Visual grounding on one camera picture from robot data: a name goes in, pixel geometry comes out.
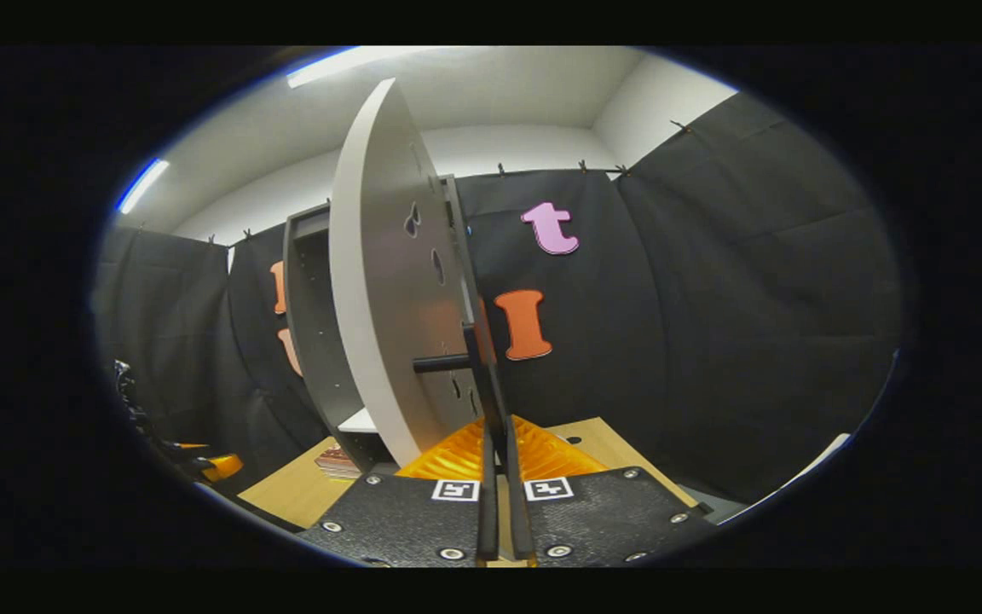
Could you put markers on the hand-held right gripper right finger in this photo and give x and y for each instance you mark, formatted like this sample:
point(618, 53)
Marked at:
point(610, 512)

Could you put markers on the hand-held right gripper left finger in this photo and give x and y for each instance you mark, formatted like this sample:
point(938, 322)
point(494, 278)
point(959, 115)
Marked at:
point(406, 520)

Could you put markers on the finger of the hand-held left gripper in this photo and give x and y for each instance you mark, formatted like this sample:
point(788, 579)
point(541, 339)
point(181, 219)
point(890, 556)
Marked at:
point(188, 446)
point(220, 468)

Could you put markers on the grey cabinet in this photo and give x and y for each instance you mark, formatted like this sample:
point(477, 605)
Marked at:
point(312, 341)

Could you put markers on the light grey cabinet door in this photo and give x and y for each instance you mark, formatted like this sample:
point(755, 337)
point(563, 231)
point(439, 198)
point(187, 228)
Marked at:
point(380, 298)

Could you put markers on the stack of books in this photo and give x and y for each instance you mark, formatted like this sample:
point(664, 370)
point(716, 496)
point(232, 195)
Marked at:
point(337, 463)

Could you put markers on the white panel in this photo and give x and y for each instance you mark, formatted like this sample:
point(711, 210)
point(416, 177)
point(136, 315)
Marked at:
point(806, 469)

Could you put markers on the black backdrop cloth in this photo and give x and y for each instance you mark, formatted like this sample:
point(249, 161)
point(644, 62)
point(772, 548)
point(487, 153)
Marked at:
point(713, 298)

